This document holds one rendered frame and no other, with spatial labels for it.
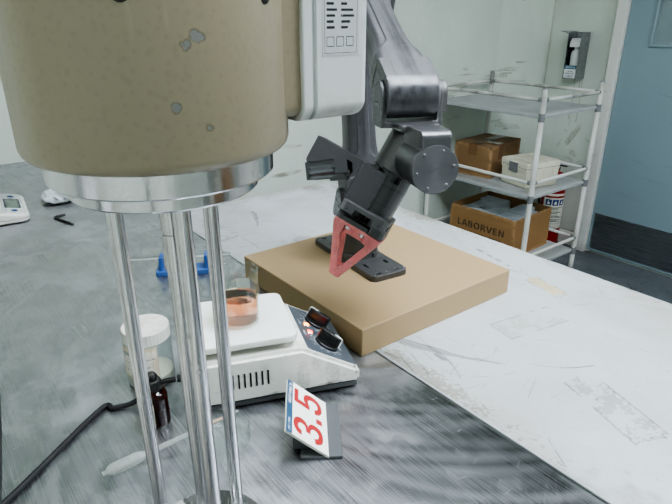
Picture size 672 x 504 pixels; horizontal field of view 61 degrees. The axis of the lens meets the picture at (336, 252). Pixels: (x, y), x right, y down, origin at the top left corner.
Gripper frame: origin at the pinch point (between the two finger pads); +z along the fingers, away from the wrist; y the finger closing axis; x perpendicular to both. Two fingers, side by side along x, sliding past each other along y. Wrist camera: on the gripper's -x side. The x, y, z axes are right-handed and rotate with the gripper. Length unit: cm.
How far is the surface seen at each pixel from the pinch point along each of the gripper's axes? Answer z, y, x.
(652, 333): -12.5, -16.1, 44.4
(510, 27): -106, -261, -8
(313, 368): 10.3, 8.9, 4.3
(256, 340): 9.6, 12.6, -2.9
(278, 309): 7.6, 5.1, -3.6
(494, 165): -35, -220, 22
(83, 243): 31, -31, -52
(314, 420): 13.2, 14.5, 7.6
